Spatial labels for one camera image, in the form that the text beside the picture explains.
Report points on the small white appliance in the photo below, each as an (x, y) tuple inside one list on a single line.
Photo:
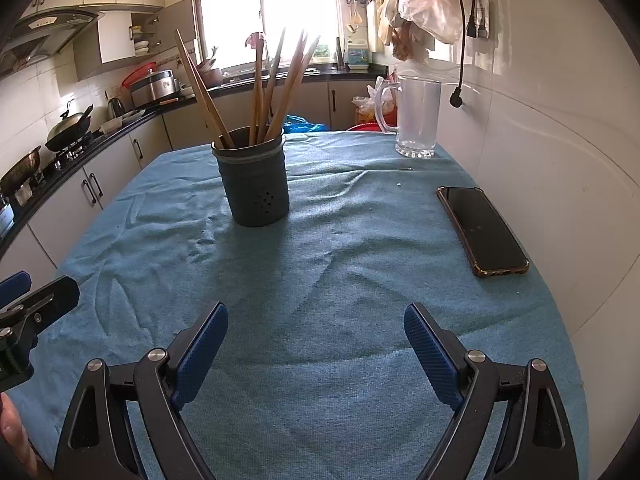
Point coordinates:
[(5, 220)]

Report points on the kitchen window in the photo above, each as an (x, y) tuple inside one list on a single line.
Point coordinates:
[(300, 5)]

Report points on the red plastic basket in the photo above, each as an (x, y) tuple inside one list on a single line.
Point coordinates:
[(370, 128)]

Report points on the blue terry table cloth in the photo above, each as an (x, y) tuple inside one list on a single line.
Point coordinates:
[(310, 270)]

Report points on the gas stove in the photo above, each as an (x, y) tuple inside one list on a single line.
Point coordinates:
[(70, 152)]

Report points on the grey perforated utensil holder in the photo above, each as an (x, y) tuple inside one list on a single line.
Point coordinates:
[(257, 185)]

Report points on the silver rice cooker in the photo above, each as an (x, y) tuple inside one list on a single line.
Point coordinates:
[(157, 87)]

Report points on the bundle of wooden chopsticks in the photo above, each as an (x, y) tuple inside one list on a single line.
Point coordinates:
[(260, 100)]

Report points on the range hood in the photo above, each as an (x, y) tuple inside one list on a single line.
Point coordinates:
[(45, 30)]

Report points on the steel kettle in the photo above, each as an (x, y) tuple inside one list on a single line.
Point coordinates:
[(116, 107)]

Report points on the clear bag orange contents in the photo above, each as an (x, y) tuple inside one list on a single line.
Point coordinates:
[(367, 105)]

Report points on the steel wok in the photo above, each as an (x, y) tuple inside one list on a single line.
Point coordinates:
[(20, 170)]

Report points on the hanging clear plastic bags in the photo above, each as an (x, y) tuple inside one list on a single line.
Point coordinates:
[(430, 5)]

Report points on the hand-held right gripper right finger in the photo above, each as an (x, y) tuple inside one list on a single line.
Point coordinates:
[(432, 355)]

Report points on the clear glass mug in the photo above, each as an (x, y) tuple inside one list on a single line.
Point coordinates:
[(417, 115)]

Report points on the blue plastic bag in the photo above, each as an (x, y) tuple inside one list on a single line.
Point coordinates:
[(305, 126)]

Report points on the brown clay pot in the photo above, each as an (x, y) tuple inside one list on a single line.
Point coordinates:
[(212, 77)]

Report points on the person's left hand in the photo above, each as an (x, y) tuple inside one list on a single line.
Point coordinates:
[(12, 430)]

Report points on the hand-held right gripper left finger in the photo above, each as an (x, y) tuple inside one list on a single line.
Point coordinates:
[(200, 355)]

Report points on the black smartphone brown case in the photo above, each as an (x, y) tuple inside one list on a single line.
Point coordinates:
[(482, 230)]

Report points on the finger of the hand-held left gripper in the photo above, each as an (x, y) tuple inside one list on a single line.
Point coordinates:
[(12, 286), (47, 297)]

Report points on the white food container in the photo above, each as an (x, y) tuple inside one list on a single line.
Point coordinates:
[(112, 125)]

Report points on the white cutting board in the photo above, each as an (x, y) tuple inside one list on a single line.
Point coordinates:
[(374, 27)]

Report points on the pink cloth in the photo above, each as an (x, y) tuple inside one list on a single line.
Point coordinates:
[(255, 40)]

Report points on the red plastic basin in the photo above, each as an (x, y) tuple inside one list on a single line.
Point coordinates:
[(137, 74)]

